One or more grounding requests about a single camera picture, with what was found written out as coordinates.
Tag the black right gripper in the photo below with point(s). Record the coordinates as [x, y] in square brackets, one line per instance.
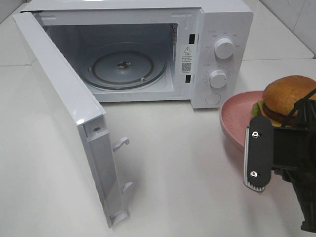
[295, 158]

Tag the burger with sesame bun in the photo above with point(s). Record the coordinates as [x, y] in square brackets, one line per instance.
[280, 96]

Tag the pink round plate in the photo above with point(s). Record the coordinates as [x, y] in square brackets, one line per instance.
[235, 116]

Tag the round door release button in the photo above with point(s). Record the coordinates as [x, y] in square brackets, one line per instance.
[213, 99]

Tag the white microwave knob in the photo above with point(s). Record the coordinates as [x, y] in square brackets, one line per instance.
[218, 79]
[224, 48]

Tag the white microwave door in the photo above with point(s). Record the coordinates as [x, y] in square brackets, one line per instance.
[79, 116]

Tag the white microwave oven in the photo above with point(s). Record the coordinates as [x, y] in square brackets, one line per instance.
[77, 26]

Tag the warning label sticker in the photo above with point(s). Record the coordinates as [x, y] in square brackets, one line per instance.
[186, 62]

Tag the glass microwave turntable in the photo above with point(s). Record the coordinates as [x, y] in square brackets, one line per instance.
[122, 66]

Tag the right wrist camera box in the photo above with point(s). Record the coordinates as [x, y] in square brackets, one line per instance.
[258, 153]

